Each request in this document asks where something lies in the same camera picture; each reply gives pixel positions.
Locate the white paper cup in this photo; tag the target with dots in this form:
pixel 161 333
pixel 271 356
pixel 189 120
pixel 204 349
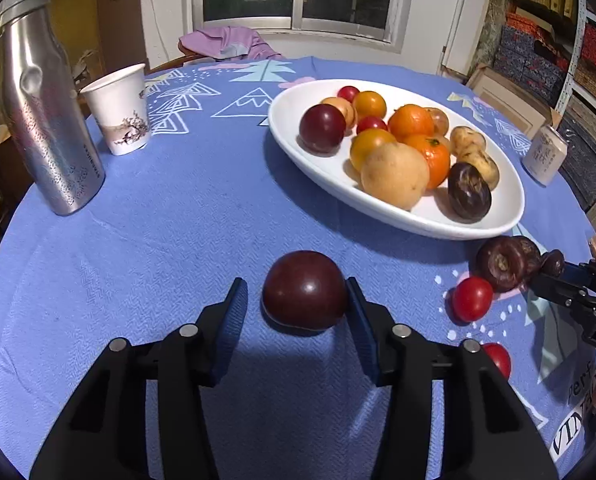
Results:
pixel 117 105

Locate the wooden picture frames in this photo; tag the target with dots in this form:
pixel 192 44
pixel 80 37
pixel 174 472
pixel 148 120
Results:
pixel 508 105

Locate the blue printed tablecloth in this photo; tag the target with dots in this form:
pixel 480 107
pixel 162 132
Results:
pixel 152 260

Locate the stack of patterned boxes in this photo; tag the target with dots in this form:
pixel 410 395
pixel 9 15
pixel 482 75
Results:
pixel 538 60

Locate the white metal shelf rack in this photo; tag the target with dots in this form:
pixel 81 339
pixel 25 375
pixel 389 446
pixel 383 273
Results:
pixel 573 50

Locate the white oval plate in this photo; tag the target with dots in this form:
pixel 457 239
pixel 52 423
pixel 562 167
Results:
pixel 428 220

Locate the wooden glass cabinet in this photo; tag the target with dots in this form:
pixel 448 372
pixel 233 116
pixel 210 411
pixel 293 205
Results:
pixel 102 10

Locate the purple garment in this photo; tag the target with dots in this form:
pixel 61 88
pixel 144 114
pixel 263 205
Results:
pixel 222 42

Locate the wooden chair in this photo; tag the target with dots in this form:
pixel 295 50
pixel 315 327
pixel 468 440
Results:
pixel 187 55

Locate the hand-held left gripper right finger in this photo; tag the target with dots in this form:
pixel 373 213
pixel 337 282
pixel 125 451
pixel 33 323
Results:
pixel 363 325

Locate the patterned board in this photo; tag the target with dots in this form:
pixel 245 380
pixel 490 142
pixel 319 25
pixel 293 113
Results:
pixel 490 30

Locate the yellow-green mandarin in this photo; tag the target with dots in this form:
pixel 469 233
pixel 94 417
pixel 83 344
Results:
pixel 368 147

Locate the stainless steel bottle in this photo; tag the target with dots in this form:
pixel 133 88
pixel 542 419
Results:
pixel 47 110

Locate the pale beverage can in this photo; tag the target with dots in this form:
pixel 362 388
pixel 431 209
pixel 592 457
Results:
pixel 543 155

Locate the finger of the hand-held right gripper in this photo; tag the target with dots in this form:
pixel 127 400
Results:
pixel 580 271
pixel 558 290

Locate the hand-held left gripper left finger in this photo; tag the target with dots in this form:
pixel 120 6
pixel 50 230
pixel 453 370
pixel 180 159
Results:
pixel 232 320

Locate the white wall trunking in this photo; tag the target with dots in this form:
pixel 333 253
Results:
pixel 457 15

